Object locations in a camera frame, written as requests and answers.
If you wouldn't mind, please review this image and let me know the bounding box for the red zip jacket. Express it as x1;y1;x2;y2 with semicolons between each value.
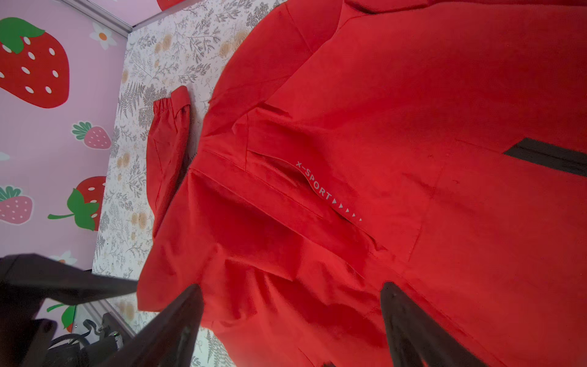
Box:
137;1;586;366

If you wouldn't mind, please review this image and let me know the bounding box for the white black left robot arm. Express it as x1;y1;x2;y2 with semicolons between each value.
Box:
1;254;137;366

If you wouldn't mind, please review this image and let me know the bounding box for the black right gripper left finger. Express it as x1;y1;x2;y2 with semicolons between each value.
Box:
101;284;204;367

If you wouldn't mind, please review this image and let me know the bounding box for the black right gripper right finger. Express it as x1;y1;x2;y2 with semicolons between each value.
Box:
381;282;484;367

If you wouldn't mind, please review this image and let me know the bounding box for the aluminium frame corner post left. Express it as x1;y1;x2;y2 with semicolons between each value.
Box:
60;0;200;38

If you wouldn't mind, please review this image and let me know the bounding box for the floral patterned table mat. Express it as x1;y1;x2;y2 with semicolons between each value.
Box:
91;0;285;367

